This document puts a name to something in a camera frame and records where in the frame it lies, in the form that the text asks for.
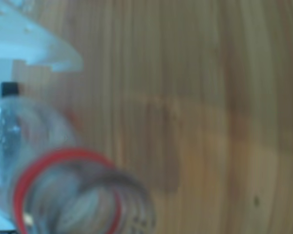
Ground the clear bottle Coke nutrition label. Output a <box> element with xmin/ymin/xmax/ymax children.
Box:
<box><xmin>0</xmin><ymin>96</ymin><xmax>157</xmax><ymax>234</ymax></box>

